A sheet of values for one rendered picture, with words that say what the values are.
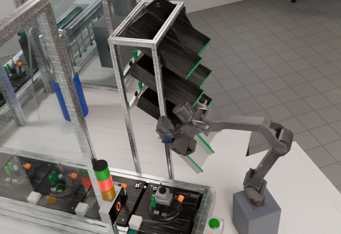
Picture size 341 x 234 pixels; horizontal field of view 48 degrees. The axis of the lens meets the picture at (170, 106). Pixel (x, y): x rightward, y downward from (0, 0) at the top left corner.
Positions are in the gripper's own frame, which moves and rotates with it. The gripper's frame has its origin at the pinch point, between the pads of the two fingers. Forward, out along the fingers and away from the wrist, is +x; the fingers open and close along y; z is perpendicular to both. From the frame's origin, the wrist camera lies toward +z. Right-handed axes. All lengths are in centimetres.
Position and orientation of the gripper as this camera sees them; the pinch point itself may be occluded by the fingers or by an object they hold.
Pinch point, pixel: (168, 138)
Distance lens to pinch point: 149.2
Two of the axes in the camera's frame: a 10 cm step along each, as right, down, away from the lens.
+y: 7.0, 5.6, 4.4
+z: -2.1, 7.5, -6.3
